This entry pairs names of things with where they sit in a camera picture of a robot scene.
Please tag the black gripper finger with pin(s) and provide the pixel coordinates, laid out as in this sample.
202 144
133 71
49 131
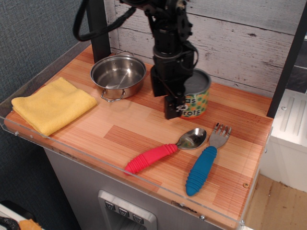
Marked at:
174 106
157 84

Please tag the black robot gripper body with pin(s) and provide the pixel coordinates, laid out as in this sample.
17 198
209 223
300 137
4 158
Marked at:
175 68

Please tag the peas and carrots toy can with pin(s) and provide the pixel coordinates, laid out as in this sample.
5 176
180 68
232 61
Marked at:
196 94

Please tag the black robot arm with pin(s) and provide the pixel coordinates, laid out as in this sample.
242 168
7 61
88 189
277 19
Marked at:
168 22

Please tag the stainless steel pot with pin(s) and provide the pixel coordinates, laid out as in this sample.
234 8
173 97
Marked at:
119 76

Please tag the yellow folded cloth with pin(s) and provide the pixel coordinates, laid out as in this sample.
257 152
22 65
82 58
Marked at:
53 106

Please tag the grey toy fridge cabinet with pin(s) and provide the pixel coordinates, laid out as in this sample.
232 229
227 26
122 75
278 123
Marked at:
81 185

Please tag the silver dispenser button panel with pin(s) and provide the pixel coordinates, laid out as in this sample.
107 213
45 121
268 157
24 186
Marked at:
120 214

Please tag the white toy sink unit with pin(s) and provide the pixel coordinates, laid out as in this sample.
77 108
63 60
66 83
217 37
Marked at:
285 156

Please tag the orange object at corner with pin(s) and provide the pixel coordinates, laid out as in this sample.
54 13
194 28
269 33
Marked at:
29 224

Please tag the spoon with pink handle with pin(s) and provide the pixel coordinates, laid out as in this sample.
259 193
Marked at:
188 141

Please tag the fork with blue handle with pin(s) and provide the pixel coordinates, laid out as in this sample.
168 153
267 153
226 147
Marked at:
202 166

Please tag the black right vertical post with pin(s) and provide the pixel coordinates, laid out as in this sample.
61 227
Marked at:
289 64

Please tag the clear acrylic guard rail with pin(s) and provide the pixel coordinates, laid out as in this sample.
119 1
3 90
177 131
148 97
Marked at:
108 136

